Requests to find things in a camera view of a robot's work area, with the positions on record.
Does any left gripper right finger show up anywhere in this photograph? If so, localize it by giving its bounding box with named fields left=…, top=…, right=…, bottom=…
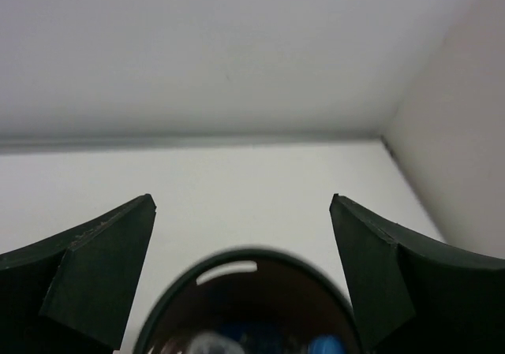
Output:
left=330, top=195, right=504, bottom=353

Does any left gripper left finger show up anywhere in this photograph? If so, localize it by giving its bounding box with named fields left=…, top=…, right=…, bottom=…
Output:
left=1, top=194, right=156, bottom=353

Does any clear bottle white blue label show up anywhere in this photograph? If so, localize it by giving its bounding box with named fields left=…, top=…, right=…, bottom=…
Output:
left=174, top=330, right=245, bottom=354

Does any brown plastic bin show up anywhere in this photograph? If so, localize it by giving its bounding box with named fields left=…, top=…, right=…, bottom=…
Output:
left=133, top=248, right=364, bottom=353

